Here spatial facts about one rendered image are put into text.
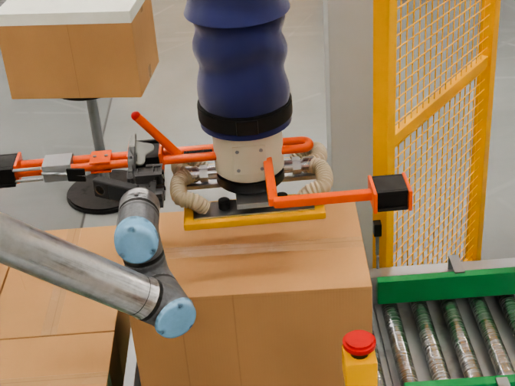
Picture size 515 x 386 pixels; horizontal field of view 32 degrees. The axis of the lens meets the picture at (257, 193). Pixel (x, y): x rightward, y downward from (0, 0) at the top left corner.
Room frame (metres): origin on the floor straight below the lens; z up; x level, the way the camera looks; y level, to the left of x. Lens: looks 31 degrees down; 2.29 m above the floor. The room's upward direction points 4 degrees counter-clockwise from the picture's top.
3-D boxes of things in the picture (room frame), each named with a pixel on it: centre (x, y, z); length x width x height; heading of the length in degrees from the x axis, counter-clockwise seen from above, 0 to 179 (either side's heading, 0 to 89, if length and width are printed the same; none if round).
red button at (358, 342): (1.46, -0.19, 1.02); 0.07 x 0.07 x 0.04
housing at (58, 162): (1.95, 0.48, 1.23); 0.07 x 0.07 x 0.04; 1
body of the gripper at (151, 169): (1.79, 0.26, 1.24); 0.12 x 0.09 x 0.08; 1
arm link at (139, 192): (1.71, 0.26, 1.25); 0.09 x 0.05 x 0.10; 91
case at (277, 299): (1.96, 0.03, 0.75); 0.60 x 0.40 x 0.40; 89
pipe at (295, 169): (1.95, 0.01, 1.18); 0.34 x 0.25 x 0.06; 91
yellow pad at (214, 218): (1.86, 0.01, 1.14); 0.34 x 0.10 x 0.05; 91
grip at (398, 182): (1.70, -0.29, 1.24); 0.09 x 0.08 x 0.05; 1
